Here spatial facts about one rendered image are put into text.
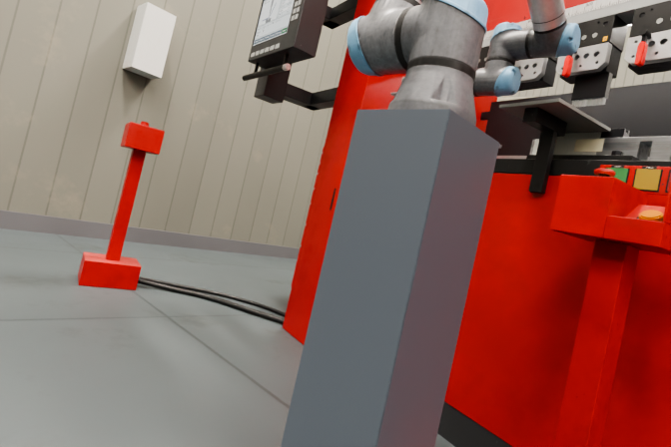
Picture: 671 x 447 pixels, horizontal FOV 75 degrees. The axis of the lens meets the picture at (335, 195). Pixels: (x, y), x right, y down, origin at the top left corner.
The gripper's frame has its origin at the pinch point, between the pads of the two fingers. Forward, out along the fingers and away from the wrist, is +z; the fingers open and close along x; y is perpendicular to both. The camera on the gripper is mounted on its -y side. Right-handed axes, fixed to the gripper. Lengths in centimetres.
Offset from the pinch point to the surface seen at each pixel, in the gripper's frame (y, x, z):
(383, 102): -13, -42, 40
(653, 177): -17, 11, -68
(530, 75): -2.4, -36.6, -26.1
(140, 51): 26, -36, 251
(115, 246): -63, 57, 138
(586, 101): -10, -31, -45
